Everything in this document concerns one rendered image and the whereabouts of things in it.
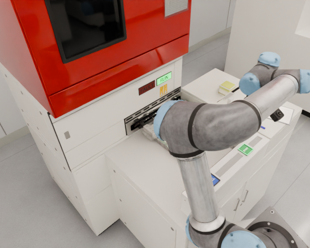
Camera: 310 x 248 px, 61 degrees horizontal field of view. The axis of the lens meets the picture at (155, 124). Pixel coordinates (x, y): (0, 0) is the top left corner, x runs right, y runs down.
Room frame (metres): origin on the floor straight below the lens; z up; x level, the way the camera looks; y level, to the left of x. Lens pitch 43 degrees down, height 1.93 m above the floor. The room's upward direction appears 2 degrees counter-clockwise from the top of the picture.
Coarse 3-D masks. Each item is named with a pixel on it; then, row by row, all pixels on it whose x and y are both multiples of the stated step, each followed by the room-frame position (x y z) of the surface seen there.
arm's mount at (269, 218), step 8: (272, 208) 0.48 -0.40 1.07; (264, 216) 0.46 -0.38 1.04; (272, 216) 0.45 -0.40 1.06; (280, 216) 0.45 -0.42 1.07; (248, 224) 0.46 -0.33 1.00; (256, 224) 0.45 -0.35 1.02; (264, 224) 0.44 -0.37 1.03; (272, 224) 0.43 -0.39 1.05; (280, 224) 0.42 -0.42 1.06; (288, 224) 0.42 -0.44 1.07; (280, 232) 0.40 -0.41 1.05; (288, 232) 0.39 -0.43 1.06; (288, 240) 0.37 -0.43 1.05; (296, 240) 0.37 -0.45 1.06
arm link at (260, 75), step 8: (248, 72) 0.79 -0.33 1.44; (256, 72) 0.77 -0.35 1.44; (264, 72) 0.76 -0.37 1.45; (272, 72) 0.74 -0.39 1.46; (240, 80) 0.77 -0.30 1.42; (248, 80) 0.75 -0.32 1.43; (256, 80) 0.74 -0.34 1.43; (264, 80) 0.73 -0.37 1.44; (240, 88) 0.76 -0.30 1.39; (248, 88) 0.74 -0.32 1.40; (256, 88) 0.73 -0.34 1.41
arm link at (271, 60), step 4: (264, 52) 0.88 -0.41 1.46; (268, 52) 0.88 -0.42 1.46; (272, 52) 0.88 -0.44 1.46; (260, 56) 0.86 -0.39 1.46; (264, 56) 0.85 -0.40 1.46; (268, 56) 0.85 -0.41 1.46; (272, 56) 0.85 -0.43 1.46; (276, 56) 0.85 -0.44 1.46; (260, 60) 0.85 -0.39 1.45; (264, 60) 0.84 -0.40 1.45; (268, 60) 0.83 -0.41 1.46; (272, 60) 0.83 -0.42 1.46; (276, 60) 0.83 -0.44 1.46; (256, 64) 0.85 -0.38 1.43; (264, 64) 0.83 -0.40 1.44; (268, 64) 0.82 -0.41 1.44; (272, 64) 0.82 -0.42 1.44; (276, 64) 0.83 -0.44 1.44; (272, 68) 0.82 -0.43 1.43; (276, 68) 0.83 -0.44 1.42
